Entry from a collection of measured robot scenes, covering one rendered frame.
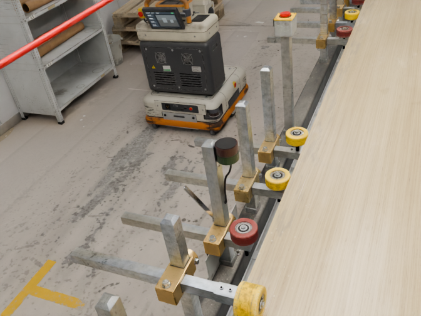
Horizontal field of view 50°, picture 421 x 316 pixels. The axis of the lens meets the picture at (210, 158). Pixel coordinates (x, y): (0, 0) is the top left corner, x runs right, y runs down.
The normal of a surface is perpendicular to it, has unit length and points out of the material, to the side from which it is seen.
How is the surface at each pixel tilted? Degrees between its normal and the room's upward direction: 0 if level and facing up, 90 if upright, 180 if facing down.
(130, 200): 0
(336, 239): 0
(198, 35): 89
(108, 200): 0
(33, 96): 90
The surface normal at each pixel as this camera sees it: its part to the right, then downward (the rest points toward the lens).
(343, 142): -0.13, -0.81
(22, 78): -0.38, 0.58
